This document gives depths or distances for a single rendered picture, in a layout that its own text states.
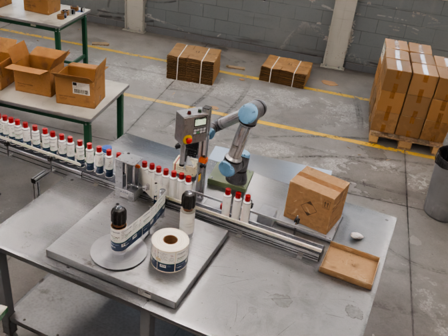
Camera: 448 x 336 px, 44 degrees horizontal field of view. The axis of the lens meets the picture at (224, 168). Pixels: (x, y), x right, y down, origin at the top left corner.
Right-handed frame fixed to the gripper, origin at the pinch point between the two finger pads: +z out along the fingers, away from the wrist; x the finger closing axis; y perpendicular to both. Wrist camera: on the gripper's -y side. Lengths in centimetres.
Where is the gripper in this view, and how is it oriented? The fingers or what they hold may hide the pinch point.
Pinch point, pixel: (186, 163)
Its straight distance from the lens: 382.6
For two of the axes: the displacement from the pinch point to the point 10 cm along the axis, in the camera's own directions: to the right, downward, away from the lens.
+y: 9.6, 2.3, -1.6
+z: -1.2, 8.4, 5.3
